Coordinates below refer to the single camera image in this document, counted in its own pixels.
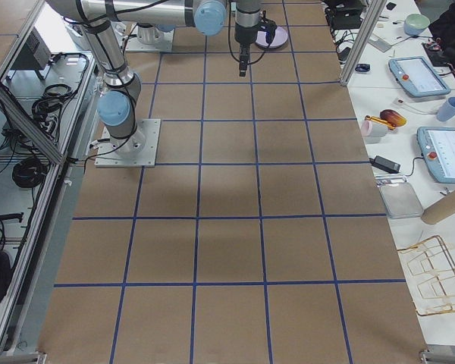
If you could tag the aluminium frame post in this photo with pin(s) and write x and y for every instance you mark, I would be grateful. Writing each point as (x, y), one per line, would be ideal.
(368, 24)

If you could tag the lower blue teach pendant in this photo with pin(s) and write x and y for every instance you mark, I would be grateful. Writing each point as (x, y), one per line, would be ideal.
(438, 150)

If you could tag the mint green bowl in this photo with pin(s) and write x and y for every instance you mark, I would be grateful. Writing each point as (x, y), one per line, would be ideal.
(415, 24)

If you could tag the pink and white mug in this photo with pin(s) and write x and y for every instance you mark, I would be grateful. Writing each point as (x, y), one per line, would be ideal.
(375, 127)

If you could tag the grey control box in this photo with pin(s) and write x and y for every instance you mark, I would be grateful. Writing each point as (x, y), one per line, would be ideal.
(34, 56)

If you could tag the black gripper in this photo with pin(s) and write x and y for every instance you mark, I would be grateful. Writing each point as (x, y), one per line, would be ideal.
(243, 37)

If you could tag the black power adapter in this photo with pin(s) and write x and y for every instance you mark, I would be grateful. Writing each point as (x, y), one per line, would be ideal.
(385, 165)

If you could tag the cardboard tube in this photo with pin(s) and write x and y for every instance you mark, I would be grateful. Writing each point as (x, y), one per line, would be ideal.
(438, 211)

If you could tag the lavender plate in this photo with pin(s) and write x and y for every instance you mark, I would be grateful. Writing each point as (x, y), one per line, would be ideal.
(281, 37)

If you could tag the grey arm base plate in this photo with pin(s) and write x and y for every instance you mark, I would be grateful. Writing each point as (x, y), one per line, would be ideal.
(140, 150)

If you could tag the gold wire rack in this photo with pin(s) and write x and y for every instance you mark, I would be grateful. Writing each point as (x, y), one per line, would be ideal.
(429, 269)

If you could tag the silver metal tray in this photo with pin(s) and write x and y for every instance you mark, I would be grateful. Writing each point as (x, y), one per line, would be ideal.
(399, 197)

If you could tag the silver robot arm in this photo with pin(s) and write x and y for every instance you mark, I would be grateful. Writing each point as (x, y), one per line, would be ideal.
(116, 108)
(175, 57)

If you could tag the blue teach pendant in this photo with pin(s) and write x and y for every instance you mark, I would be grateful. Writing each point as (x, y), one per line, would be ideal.
(438, 150)
(417, 77)

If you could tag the upper blue teach pendant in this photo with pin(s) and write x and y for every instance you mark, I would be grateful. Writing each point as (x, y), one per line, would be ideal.
(417, 77)

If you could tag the small blue black device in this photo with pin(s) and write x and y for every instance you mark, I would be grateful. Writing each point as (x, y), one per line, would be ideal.
(362, 68)

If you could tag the light blue plastic cup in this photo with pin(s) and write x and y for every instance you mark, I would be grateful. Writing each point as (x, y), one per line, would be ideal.
(447, 110)

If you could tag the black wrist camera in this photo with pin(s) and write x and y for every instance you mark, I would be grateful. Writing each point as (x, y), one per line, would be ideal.
(269, 27)

